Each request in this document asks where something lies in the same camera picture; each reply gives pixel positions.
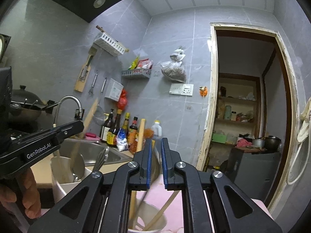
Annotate wooden chopstick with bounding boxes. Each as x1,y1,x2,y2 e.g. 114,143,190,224
128,118,147,224
143,191,180,231
70,98,99,170

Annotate white plastic utensil basket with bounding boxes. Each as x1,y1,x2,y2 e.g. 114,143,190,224
51,156,167,232

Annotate steel ladle spoon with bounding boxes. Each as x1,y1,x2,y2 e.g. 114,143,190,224
70,153,85,182

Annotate chrome kitchen faucet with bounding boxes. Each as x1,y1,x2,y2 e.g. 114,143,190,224
53,95,84,127

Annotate person left hand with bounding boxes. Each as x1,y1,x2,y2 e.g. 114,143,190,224
1,168,41,219

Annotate black wok with lid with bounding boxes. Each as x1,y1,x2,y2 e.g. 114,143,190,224
9,85,58,122

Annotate dark grey cabinet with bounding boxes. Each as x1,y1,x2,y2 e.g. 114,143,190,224
225,148,281,201

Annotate stainless steel sink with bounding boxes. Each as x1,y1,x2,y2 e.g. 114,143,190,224
59,138,132,166

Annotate pink floral table cloth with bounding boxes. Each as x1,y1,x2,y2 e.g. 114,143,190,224
135,174,274,233

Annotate dark soy sauce bottle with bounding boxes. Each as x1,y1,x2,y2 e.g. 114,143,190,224
107,109,122,148

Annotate white salt bag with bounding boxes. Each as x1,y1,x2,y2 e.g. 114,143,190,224
116,128,129,151

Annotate wooden knife holder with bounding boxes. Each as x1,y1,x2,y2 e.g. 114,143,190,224
74,47,97,93

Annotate wooden pantry shelf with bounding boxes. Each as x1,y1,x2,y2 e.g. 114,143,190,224
211,73,262,146

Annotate large oil jug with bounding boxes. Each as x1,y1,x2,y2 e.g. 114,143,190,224
151,120,162,149

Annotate red plastic bag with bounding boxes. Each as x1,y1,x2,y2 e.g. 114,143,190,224
116,89,128,110

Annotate white rubber gloves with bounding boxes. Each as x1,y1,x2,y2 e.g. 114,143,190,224
297,98,311,143

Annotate hanging plastic bag of spices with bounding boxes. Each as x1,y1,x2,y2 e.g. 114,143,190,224
160,48,186,83

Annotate wooden door frame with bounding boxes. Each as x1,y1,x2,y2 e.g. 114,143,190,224
196,23,299,217

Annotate hanging wire strainer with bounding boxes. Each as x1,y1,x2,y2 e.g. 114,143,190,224
93,77,107,126

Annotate orange wall hook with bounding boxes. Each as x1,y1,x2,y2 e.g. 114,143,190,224
199,86,208,97

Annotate white wall box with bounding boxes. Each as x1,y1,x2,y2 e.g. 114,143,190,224
104,78,124,102

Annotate white wall switch socket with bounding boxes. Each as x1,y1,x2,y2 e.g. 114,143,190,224
169,83,193,96

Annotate grey wall spice shelf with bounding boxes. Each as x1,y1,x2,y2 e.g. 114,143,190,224
121,68,151,79

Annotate white wall basket rack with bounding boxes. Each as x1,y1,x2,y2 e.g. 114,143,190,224
94,25,129,56

